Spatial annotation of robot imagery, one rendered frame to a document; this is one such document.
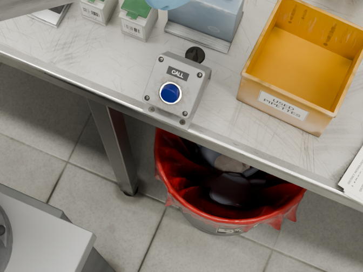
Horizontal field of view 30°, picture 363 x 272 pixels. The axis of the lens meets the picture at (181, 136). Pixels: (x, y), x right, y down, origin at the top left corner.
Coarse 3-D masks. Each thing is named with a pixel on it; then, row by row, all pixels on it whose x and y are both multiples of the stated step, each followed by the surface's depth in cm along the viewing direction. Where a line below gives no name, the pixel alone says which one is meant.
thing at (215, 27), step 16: (192, 0) 91; (208, 0) 91; (224, 0) 91; (240, 0) 91; (176, 16) 98; (192, 16) 96; (208, 16) 94; (224, 16) 92; (240, 16) 98; (176, 32) 99; (192, 32) 99; (208, 32) 98; (224, 32) 96; (224, 48) 99
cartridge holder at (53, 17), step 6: (60, 6) 99; (66, 6) 100; (36, 12) 100; (42, 12) 100; (48, 12) 100; (54, 12) 100; (60, 12) 100; (36, 18) 100; (42, 18) 99; (48, 18) 99; (54, 18) 99; (60, 18) 100; (48, 24) 100; (54, 24) 99
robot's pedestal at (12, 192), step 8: (0, 184) 94; (8, 192) 93; (16, 192) 93; (24, 200) 93; (32, 200) 93; (40, 208) 93; (48, 208) 93; (56, 208) 93; (64, 216) 95; (88, 256) 126; (96, 256) 135; (88, 264) 130; (96, 264) 139; (104, 264) 150
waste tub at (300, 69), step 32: (288, 0) 92; (288, 32) 100; (320, 32) 95; (352, 32) 91; (256, 64) 98; (288, 64) 98; (320, 64) 98; (352, 64) 94; (256, 96) 93; (288, 96) 87; (320, 96) 97; (320, 128) 92
